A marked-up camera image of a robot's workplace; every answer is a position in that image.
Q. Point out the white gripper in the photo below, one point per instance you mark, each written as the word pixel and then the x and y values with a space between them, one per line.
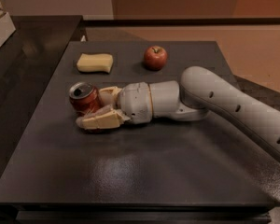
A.
pixel 134 102

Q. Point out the red coke can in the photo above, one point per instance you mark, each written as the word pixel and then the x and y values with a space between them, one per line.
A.
pixel 84 98

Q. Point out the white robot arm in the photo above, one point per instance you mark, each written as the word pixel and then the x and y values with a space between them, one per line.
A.
pixel 198 92

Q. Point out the yellow sponge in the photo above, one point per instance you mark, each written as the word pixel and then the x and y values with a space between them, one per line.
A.
pixel 101 62

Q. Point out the red apple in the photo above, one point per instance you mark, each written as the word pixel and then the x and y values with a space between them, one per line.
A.
pixel 155 58

